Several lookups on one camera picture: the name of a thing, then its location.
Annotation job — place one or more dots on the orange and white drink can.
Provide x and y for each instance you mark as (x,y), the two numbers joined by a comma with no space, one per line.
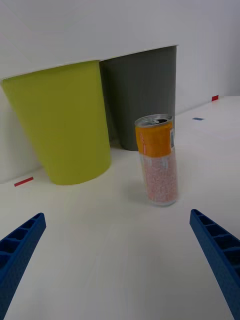
(158,170)

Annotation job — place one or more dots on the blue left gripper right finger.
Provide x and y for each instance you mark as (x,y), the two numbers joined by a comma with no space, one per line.
(220,252)

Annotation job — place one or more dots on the yellow-green plastic bin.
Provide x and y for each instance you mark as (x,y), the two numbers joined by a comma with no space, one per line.
(65,125)

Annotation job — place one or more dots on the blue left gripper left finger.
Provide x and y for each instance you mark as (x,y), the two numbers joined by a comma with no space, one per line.
(17,252)

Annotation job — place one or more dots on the grey plastic bin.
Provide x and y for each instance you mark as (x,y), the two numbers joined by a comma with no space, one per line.
(145,82)

